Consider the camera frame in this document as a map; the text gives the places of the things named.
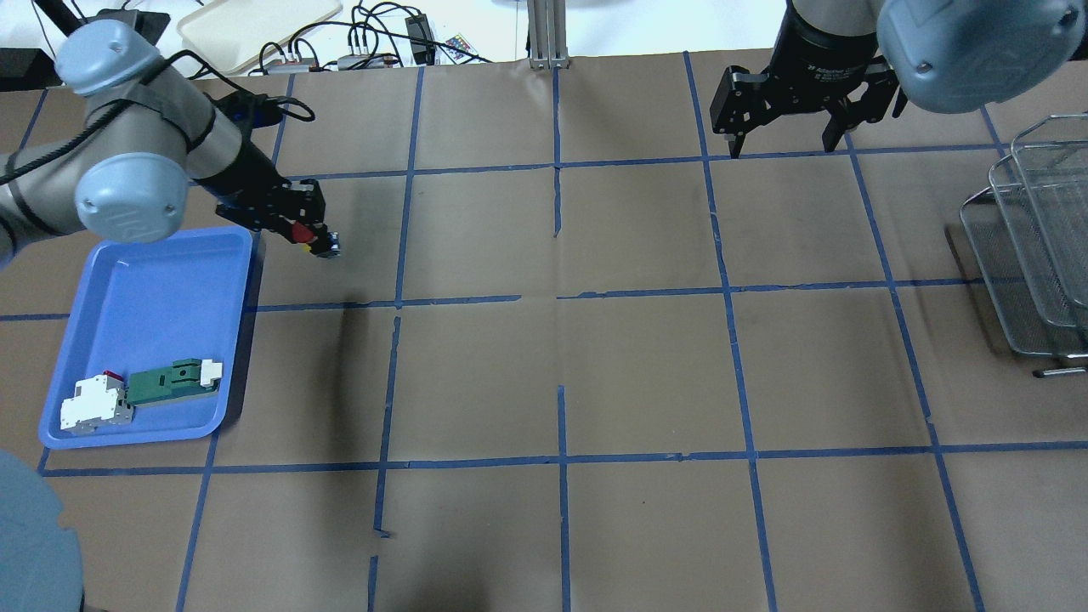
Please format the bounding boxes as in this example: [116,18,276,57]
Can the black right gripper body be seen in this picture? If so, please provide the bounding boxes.
[710,4,906,137]

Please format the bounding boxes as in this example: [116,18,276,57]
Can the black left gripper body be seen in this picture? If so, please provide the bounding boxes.
[203,140,326,234]

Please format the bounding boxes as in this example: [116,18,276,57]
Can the red emergency stop button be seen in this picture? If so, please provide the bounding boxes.
[289,221,341,259]

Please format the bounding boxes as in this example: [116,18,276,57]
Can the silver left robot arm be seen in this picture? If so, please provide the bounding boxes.
[1,20,341,264]

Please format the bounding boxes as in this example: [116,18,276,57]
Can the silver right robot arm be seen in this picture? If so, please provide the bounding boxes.
[710,1,1085,156]

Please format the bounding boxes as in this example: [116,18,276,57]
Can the blue plastic tray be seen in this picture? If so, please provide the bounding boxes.
[38,227,255,450]

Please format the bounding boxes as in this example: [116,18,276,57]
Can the green terminal block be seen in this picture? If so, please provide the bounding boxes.
[126,358,224,407]

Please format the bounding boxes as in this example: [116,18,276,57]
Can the white circuit breaker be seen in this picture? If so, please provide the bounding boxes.
[59,371,133,434]

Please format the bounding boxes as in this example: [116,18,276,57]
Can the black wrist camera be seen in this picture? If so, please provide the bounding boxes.
[212,91,316,128]

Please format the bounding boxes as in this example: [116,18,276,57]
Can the silver wire mesh shelf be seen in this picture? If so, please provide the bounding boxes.
[960,112,1087,378]

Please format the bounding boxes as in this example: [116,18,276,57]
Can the aluminium frame post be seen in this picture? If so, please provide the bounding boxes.
[527,0,570,71]

